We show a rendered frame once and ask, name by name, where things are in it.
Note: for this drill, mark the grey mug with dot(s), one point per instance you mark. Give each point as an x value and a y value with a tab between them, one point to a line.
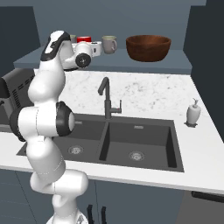
109	44

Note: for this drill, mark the brown wooden bowl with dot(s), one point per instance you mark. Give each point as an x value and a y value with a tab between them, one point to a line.
148	49

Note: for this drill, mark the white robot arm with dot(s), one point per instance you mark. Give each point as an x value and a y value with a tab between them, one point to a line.
46	119

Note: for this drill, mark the white soap dispenser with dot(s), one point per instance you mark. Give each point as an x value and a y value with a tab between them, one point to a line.
193	113

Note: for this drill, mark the black toaster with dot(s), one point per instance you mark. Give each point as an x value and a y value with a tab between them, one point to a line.
16	87

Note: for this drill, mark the pale green glass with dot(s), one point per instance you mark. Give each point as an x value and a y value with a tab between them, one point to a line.
73	38

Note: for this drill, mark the red cup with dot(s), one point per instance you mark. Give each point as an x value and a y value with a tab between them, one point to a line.
84	39

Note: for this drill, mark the blue-grey cabinet shelf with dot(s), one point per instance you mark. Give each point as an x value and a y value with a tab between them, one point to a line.
145	65

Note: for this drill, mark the blue-grey base cupboard door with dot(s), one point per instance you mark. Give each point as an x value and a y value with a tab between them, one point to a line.
17	198
140	204

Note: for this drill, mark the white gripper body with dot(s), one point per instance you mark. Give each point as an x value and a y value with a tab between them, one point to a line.
96	48

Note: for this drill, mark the dark blue cabinet door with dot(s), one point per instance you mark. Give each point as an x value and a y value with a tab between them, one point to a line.
208	58
17	38

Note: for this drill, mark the dark grey double sink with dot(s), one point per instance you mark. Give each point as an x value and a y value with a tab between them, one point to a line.
140	143

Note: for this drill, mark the black sink tap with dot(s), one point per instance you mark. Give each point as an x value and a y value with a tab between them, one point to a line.
106	99

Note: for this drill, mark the grey dishwasher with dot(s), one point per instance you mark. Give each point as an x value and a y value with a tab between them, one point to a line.
201	211

